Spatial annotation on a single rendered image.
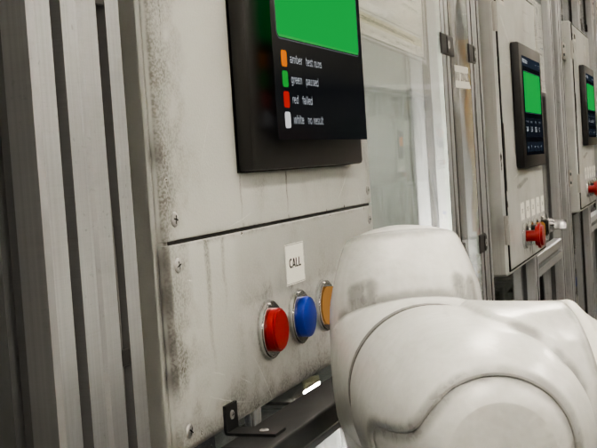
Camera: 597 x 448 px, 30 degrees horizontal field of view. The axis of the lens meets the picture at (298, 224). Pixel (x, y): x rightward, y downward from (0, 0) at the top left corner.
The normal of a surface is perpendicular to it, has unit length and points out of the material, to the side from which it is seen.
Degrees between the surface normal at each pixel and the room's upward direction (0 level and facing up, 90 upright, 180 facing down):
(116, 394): 90
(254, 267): 90
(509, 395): 63
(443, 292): 86
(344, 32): 90
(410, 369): 49
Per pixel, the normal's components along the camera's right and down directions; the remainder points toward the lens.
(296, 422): -0.07, -1.00
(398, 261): -0.17, -0.42
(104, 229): 0.94, -0.04
